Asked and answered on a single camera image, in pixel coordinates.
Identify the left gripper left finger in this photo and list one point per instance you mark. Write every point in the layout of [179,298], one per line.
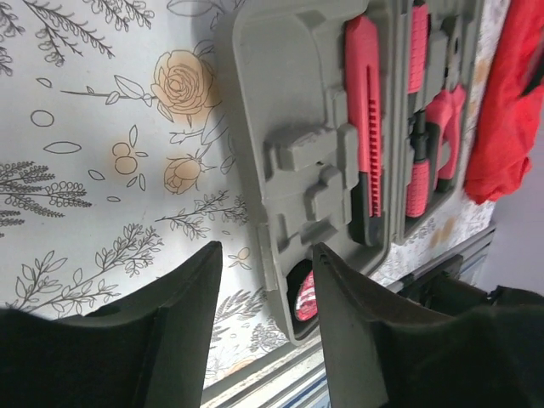
[148,349]

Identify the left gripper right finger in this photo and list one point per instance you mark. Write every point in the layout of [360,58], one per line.
[444,343]

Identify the small red tape measure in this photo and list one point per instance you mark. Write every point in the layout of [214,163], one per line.
[301,293]

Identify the grey plastic tool case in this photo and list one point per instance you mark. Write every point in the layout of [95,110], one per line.
[282,78]

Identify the pink black pliers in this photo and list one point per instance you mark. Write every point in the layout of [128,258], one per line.
[444,113]

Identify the pink black utility knife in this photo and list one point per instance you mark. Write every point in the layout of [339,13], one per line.
[362,83]

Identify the pink black long screwdriver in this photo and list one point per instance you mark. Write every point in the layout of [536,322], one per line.
[418,52]

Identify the red cloth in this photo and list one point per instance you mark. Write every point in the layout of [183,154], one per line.
[510,112]

